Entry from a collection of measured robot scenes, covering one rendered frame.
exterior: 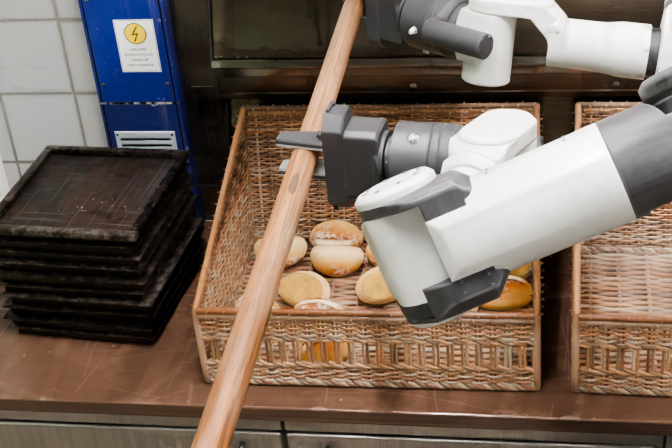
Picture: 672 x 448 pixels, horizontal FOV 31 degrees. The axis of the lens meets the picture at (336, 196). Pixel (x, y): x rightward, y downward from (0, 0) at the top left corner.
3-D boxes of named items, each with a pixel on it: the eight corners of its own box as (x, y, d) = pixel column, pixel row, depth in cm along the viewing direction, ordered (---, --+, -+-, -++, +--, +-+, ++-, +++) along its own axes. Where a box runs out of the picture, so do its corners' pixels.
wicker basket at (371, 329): (255, 225, 243) (237, 101, 228) (543, 226, 234) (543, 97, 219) (198, 387, 202) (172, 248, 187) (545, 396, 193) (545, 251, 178)
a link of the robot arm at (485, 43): (465, -15, 169) (533, 2, 162) (458, 60, 173) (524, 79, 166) (412, -4, 161) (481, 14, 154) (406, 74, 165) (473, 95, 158)
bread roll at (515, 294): (531, 289, 215) (531, 263, 212) (535, 312, 209) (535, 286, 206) (473, 292, 216) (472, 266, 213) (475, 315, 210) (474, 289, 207)
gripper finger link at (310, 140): (282, 134, 141) (334, 137, 139) (273, 148, 138) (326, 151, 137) (281, 122, 140) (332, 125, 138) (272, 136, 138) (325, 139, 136)
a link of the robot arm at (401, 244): (459, 255, 128) (367, 333, 113) (419, 166, 127) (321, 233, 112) (545, 229, 122) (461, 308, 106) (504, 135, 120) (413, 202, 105)
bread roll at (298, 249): (305, 232, 224) (306, 261, 223) (308, 242, 231) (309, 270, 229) (251, 235, 225) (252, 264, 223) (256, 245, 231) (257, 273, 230)
